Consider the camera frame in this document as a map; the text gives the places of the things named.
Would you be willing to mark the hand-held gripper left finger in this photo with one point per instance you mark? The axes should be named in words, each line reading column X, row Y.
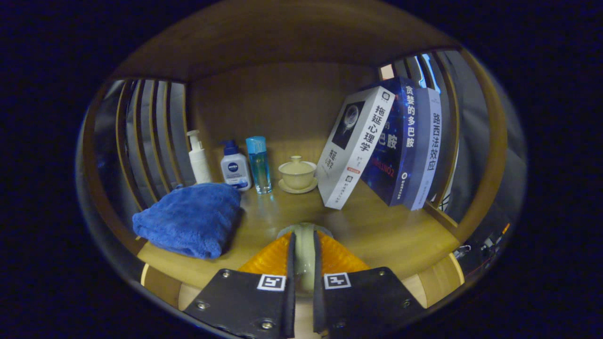
column 289, row 301

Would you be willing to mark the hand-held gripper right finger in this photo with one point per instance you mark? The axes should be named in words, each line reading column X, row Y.
column 318, row 301

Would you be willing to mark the white round sponge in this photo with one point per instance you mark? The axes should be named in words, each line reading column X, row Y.
column 305, row 254

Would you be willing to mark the wooden drawer with black knob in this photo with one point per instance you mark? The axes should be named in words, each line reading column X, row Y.
column 438, row 282

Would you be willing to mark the wooden countertop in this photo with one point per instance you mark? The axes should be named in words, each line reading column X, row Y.
column 386, row 235

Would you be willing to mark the wooden cabinet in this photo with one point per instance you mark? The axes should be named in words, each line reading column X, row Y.
column 282, row 94

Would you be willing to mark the cream lidded tea cup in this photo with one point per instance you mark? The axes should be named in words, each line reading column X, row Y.
column 297, row 174

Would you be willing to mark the folded blue towel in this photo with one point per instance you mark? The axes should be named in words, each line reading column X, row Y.
column 188, row 219

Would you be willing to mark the clear blue bottle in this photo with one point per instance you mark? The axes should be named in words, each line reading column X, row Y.
column 260, row 169

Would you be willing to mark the white bottle with blue cap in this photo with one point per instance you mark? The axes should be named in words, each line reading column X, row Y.
column 235, row 172

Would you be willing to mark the white book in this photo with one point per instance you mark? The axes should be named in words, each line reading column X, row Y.
column 358, row 150

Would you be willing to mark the white pump bottle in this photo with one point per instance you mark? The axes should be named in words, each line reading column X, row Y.
column 200, row 165

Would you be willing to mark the dark blue book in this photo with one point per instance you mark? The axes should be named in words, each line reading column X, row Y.
column 395, row 155

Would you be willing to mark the black device with orange part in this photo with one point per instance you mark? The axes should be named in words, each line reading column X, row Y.
column 490, row 245

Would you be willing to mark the pale blue book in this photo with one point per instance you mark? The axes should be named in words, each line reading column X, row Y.
column 428, row 150

